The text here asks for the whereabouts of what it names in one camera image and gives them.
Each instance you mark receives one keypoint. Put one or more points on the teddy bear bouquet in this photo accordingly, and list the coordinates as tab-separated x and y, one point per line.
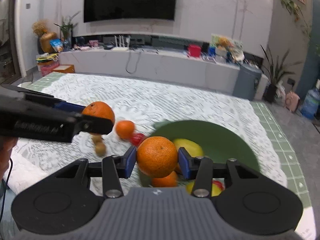
222	46

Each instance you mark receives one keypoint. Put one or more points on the golden vase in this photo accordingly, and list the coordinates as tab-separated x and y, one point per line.
45	40

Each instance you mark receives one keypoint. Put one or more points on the grey-blue trash bin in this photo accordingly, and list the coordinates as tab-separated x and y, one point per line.
247	82

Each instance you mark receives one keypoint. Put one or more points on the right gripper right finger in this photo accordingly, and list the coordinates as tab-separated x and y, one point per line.
200	170

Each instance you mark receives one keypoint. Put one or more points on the red cherry tomato back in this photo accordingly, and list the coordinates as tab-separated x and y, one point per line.
137	139

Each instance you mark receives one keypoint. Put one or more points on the trailing green plant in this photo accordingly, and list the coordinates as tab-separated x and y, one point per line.
299	19

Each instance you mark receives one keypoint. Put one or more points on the orange cardboard box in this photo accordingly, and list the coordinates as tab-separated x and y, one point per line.
64	69

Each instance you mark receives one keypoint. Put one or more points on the red cherry tomato front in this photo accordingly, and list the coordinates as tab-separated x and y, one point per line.
219	185

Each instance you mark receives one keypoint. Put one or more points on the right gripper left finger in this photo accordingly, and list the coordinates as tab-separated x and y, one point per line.
115	167

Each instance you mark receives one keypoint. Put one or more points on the white lace tablecloth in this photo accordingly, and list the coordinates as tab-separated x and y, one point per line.
144	103

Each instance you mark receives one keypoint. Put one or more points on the orange tangerine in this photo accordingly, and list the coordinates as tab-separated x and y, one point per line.
125	129
168	181
99	109
157	157

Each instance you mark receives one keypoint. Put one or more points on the white plastic bag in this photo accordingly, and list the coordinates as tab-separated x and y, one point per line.
280	91

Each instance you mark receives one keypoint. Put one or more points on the blue water jug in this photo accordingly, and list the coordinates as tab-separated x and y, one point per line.
311	102

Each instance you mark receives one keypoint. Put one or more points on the white wifi router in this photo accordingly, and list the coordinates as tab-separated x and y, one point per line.
122	43

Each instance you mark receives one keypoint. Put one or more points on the person left hand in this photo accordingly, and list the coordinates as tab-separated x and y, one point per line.
7	144

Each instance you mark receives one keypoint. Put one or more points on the green grid table mat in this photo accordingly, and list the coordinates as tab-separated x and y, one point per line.
288	160

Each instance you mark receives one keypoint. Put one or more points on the left potted plant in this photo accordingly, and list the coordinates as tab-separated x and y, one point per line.
66	29

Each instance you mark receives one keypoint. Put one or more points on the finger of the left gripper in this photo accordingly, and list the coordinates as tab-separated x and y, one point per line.
93	124
40	98

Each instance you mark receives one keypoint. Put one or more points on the white tv cabinet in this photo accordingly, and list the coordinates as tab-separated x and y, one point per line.
155	65

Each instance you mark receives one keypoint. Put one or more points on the potted long-leaf plant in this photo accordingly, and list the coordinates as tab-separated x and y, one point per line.
276	69

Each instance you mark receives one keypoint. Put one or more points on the red cherry tomato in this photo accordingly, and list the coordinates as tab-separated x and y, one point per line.
219	185
137	139

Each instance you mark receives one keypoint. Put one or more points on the red box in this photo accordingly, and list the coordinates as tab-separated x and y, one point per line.
194	51

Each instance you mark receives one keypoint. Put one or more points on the pink small heater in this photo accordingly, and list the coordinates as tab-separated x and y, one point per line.
292	101

